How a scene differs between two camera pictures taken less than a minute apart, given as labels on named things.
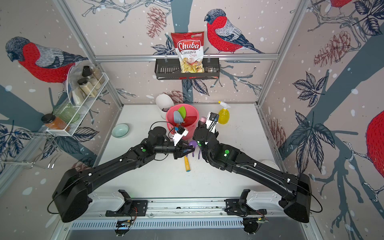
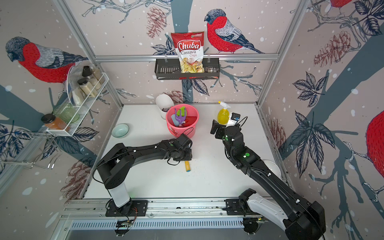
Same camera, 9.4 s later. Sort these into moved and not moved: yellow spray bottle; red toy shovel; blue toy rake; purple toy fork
Moved: purple toy fork
Not moved: blue toy rake; yellow spray bottle; red toy shovel
